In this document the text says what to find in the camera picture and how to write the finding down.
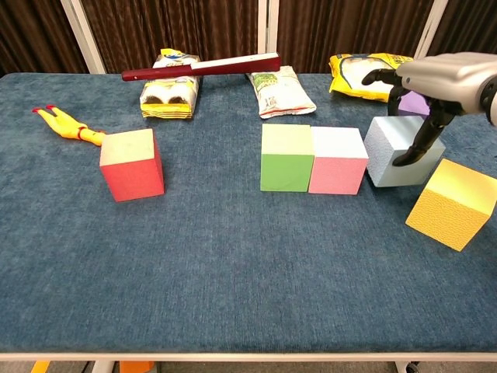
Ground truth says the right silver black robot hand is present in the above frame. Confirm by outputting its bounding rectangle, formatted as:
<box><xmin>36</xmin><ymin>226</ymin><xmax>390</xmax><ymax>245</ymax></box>
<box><xmin>361</xmin><ymin>51</ymin><xmax>497</xmax><ymax>167</ymax></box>

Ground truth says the light blue foam cube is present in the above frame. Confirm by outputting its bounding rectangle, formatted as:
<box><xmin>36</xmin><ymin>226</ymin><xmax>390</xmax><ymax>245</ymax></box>
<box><xmin>363</xmin><ymin>115</ymin><xmax>447</xmax><ymax>188</ymax></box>

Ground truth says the yellow foam cube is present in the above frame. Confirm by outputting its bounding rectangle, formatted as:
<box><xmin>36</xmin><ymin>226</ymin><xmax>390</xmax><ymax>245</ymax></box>
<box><xmin>405</xmin><ymin>158</ymin><xmax>497</xmax><ymax>253</ymax></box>

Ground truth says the pink foam cube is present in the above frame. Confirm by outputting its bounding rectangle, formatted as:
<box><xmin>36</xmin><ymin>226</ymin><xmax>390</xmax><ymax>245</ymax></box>
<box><xmin>308</xmin><ymin>126</ymin><xmax>369</xmax><ymax>195</ymax></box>

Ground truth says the green foam cube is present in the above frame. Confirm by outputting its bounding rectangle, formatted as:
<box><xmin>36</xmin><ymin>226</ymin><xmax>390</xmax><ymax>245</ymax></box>
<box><xmin>259</xmin><ymin>123</ymin><xmax>315</xmax><ymax>193</ymax></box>

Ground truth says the purple foam cube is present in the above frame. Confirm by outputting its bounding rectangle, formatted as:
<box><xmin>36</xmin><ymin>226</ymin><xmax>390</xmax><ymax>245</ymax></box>
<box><xmin>396</xmin><ymin>91</ymin><xmax>431</xmax><ymax>120</ymax></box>

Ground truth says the dark brown curtain panel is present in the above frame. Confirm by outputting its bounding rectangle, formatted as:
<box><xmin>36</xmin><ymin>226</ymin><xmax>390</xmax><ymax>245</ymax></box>
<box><xmin>79</xmin><ymin>0</ymin><xmax>260</xmax><ymax>75</ymax></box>
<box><xmin>0</xmin><ymin>0</ymin><xmax>89</xmax><ymax>77</ymax></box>
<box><xmin>425</xmin><ymin>0</ymin><xmax>497</xmax><ymax>58</ymax></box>
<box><xmin>276</xmin><ymin>0</ymin><xmax>435</xmax><ymax>75</ymax></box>

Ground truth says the large yellow snack bag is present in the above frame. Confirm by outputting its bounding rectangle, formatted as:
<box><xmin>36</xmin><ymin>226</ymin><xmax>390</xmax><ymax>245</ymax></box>
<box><xmin>328</xmin><ymin>52</ymin><xmax>416</xmax><ymax>104</ymax></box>

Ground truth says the white green snack bag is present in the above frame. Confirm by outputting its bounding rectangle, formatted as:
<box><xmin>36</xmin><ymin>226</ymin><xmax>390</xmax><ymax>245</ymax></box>
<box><xmin>248</xmin><ymin>65</ymin><xmax>317</xmax><ymax>120</ymax></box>

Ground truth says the dark red flat box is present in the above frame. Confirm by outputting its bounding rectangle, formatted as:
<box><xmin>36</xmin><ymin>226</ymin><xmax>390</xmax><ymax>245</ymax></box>
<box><xmin>121</xmin><ymin>51</ymin><xmax>282</xmax><ymax>82</ymax></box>

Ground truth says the yellow white cookie pack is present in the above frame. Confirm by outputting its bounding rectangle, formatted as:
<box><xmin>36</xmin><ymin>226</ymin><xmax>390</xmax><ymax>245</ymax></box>
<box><xmin>139</xmin><ymin>47</ymin><xmax>201</xmax><ymax>119</ymax></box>

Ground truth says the red foam cube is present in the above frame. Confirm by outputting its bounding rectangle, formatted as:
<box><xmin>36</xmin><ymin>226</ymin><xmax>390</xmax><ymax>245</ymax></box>
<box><xmin>99</xmin><ymin>127</ymin><xmax>165</xmax><ymax>203</ymax></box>

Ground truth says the blue fabric table cover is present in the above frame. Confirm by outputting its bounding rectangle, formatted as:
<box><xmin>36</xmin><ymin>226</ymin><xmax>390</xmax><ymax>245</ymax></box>
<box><xmin>0</xmin><ymin>72</ymin><xmax>497</xmax><ymax>354</ymax></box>

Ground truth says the yellow rubber chicken toy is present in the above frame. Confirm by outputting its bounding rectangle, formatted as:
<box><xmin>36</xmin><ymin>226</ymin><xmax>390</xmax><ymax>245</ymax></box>
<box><xmin>31</xmin><ymin>104</ymin><xmax>106</xmax><ymax>148</ymax></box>

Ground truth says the orange object under table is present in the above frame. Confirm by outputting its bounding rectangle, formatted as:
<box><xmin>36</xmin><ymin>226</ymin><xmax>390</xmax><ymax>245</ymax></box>
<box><xmin>119</xmin><ymin>361</ymin><xmax>156</xmax><ymax>373</ymax></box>

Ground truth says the white partition frame post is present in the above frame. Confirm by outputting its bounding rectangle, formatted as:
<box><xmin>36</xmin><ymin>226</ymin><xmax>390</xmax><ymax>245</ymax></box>
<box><xmin>413</xmin><ymin>0</ymin><xmax>450</xmax><ymax>62</ymax></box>
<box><xmin>255</xmin><ymin>0</ymin><xmax>280</xmax><ymax>68</ymax></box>
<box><xmin>60</xmin><ymin>0</ymin><xmax>107</xmax><ymax>75</ymax></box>

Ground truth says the white table frame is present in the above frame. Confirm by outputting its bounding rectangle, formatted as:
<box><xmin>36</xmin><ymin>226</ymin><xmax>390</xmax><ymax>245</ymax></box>
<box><xmin>0</xmin><ymin>351</ymin><xmax>497</xmax><ymax>373</ymax></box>

